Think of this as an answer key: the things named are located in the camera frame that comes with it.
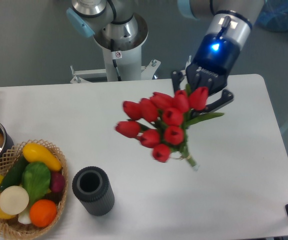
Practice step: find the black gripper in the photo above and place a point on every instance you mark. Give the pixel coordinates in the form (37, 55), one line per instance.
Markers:
(210, 68)

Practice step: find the red tulip bouquet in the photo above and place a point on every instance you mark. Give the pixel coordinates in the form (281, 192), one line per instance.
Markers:
(160, 122)

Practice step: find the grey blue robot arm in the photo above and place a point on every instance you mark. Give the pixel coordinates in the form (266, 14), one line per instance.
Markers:
(232, 19)

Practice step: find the dark grey ribbed vase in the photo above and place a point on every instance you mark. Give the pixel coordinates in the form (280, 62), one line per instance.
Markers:
(92, 187)

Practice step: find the blue plastic bag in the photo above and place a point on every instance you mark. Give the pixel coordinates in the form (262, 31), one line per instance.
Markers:
(274, 16)

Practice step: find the purple red onion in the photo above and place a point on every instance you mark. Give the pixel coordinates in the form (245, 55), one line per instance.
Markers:
(57, 182)

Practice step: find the yellow squash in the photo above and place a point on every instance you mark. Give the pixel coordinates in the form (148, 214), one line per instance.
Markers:
(34, 152)

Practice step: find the green lettuce leaf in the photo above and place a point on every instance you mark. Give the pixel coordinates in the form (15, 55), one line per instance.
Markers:
(36, 180)

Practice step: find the orange fruit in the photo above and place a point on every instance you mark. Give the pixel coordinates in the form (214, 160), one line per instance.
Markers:
(42, 213)

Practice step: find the dark green cucumber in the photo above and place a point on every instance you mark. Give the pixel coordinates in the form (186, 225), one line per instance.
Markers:
(14, 174)

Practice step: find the white round onion slice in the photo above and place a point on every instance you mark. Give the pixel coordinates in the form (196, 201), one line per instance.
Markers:
(14, 200)

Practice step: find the woven wicker basket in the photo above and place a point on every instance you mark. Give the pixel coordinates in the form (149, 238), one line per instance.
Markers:
(11, 229)

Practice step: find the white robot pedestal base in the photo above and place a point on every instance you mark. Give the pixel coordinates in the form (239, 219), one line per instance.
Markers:
(121, 46)

